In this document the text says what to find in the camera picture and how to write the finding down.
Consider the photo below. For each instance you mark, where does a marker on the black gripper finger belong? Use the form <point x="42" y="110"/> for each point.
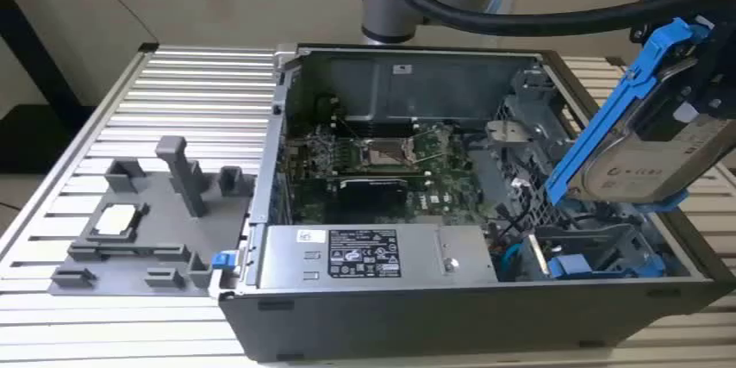
<point x="719" y="66"/>
<point x="642" y="35"/>

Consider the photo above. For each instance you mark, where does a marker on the hard disk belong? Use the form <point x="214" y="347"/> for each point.
<point x="632" y="161"/>

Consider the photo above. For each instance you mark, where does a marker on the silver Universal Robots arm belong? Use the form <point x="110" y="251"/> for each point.
<point x="391" y="10"/>

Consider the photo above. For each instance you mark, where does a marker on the metal disk bay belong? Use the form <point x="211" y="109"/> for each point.
<point x="540" y="96"/>

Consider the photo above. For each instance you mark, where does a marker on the white label sticker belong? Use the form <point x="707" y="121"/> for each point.
<point x="403" y="69"/>

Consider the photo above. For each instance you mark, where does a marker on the green motherboard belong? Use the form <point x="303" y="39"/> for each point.
<point x="443" y="195"/>

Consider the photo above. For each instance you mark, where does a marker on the CPU socket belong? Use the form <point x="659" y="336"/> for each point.
<point x="391" y="154"/>

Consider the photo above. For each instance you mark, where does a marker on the blue carrier in bay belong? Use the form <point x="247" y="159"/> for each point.
<point x="570" y="266"/>

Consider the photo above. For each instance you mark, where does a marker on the black graphics card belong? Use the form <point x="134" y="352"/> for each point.
<point x="371" y="195"/>

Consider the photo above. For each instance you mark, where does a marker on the silver power supply unit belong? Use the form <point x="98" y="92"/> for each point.
<point x="374" y="256"/>

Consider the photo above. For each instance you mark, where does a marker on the open grey PC case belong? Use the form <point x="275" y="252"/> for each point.
<point x="403" y="325"/>

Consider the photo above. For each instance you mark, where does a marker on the blue case latch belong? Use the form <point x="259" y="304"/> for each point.
<point x="223" y="261"/>

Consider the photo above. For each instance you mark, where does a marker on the grey parts rack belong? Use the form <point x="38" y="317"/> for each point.
<point x="167" y="230"/>

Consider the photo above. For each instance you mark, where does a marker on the silver CPU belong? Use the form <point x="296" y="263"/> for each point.
<point x="116" y="219"/>

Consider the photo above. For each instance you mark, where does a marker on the silver metal bracket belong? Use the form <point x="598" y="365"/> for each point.
<point x="508" y="132"/>

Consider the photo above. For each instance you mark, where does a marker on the black furniture frame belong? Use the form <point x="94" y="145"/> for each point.
<point x="40" y="62"/>

